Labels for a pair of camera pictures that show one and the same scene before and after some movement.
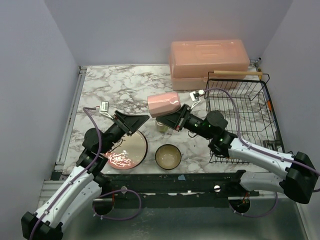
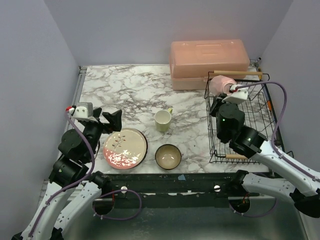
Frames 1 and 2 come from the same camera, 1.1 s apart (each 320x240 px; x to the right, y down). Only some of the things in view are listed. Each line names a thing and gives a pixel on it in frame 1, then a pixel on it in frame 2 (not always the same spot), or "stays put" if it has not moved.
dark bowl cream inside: (168, 157) stays put
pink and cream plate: (130, 153) stays put
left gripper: (122, 122) -> (100, 119)
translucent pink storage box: (192, 62) stays put
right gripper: (183, 116) -> (216, 105)
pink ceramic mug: (161, 104) -> (220, 85)
